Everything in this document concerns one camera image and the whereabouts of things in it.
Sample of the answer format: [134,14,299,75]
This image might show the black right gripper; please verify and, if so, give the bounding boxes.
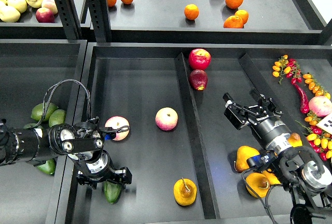
[223,88,293,149]

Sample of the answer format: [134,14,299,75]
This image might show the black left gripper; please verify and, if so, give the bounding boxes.
[76,150,132,189]

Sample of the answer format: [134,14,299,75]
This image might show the yellow pear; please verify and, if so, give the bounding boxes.
[262,170,281,185]
[235,146,260,173]
[287,133,303,147]
[173,178,197,206]

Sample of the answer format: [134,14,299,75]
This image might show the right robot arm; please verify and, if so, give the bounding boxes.
[223,89,331,223]

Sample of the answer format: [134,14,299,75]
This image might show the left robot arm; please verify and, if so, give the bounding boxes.
[1,90,132,189]

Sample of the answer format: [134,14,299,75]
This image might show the yellow pear bottom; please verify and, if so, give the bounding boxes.
[262,170,281,185]

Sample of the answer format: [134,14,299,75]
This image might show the green avocado top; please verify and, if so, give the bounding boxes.
[31,103,58,122]

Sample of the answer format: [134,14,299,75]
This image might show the yellow pear lowest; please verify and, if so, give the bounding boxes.
[245,173,270,198]

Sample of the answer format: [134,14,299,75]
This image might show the orange cherry tomato bunch top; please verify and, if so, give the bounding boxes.
[272,55,291,84]

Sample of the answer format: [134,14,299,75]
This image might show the pink apple left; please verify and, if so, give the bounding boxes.
[105,116,129,141]

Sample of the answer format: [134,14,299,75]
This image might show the pink apple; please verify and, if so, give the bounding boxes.
[105,116,129,141]
[155,107,178,131]

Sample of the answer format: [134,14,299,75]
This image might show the dark red apple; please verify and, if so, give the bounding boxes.
[189,69,208,91]

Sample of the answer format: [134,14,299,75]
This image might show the red cherry tomato bunch top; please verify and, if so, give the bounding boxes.
[284,59,302,85]

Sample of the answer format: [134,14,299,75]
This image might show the red chili pepper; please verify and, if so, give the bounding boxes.
[293,84,310,114]

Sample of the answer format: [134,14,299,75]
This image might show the bright red apple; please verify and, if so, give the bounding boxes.
[188,48,211,70]

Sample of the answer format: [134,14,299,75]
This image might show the orange cherry tomato vine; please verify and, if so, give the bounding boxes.
[302,73,331,100]

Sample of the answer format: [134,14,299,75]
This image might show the pink peach right bin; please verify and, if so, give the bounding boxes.
[309,96,331,117]

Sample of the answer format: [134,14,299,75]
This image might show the orange front right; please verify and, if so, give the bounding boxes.
[224,15,244,29]

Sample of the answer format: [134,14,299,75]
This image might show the pink apple right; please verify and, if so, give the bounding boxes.
[155,107,178,131]

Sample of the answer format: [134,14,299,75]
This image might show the white checker marker card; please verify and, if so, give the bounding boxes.
[316,113,332,134]

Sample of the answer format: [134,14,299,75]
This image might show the mixed cherry tomatoes bottom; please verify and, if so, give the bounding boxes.
[297,111,331,161]

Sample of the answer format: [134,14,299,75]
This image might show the black main divided tray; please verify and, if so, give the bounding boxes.
[68,43,331,223]

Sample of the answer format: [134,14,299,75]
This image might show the orange small right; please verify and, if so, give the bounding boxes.
[234,9,249,24]

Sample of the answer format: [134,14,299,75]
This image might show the black upper right shelf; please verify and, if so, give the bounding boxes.
[108,0,324,45]

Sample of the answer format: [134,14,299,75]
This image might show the black shelf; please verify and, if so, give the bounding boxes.
[0,0,88,40]
[108,0,324,45]

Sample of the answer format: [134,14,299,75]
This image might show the orange centre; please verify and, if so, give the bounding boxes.
[184,4,200,20]

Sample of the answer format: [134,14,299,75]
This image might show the black left tray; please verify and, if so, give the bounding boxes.
[1,39,87,223]

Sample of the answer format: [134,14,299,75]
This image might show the black upper left shelf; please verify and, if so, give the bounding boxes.
[0,0,88,40]

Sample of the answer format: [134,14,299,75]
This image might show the red apple upper shelf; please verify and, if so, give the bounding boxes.
[35,7,55,23]

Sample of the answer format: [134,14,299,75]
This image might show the pale peach upper shelf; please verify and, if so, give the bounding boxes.
[41,0,58,15]

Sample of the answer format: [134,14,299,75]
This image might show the black perforated post right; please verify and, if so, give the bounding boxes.
[86,0,112,43]

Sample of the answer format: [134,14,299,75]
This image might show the black perforated post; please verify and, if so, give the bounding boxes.
[86,0,112,43]
[54,0,82,40]

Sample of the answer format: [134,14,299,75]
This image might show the black perforated post left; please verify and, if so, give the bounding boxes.
[54,0,82,40]

